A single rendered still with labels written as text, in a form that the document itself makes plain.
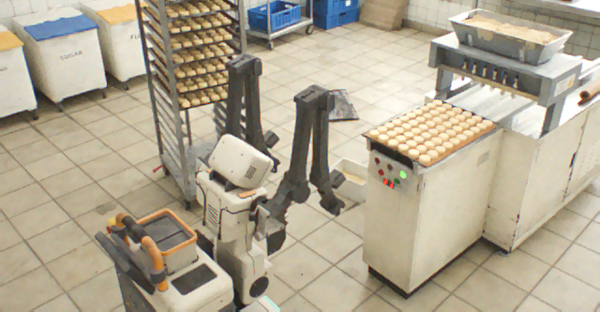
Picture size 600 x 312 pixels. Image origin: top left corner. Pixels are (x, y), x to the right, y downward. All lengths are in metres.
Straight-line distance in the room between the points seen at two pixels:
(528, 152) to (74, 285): 2.57
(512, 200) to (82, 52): 3.77
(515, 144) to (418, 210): 0.71
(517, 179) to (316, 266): 1.23
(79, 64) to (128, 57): 0.48
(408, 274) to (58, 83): 3.54
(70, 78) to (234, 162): 3.36
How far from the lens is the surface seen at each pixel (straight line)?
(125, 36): 5.33
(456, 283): 3.21
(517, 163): 3.06
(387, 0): 7.05
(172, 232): 2.07
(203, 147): 4.06
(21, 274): 3.56
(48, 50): 5.08
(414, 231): 2.70
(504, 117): 3.00
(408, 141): 2.58
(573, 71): 3.01
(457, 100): 3.12
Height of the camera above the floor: 2.20
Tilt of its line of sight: 29 degrees down
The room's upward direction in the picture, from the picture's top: straight up
